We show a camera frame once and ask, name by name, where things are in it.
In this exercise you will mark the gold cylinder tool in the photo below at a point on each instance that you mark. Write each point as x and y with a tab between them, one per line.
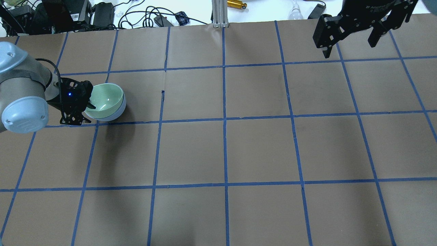
236	4

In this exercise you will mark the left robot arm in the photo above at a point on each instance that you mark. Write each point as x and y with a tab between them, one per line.
29	86

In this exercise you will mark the black power adapter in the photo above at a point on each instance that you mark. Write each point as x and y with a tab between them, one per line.
318	10

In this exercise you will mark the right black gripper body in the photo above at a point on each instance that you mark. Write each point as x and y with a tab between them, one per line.
370	10

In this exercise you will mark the white light bulb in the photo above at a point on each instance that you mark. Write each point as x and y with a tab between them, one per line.
295	13

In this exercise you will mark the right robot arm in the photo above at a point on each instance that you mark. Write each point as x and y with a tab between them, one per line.
359	15

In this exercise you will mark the green bowl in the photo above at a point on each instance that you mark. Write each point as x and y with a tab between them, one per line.
106	88

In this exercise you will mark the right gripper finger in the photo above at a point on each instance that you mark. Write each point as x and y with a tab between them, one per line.
380	28
331	29

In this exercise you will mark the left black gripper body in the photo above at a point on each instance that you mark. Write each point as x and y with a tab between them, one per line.
83	96

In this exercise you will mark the brown paper mat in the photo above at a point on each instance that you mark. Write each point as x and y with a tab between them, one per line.
245	136

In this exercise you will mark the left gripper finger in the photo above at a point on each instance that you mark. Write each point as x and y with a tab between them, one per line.
89	105

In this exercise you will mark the blue bowl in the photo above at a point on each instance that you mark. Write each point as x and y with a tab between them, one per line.
117	112

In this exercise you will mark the aluminium frame post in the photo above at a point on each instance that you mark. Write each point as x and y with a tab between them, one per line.
219	14

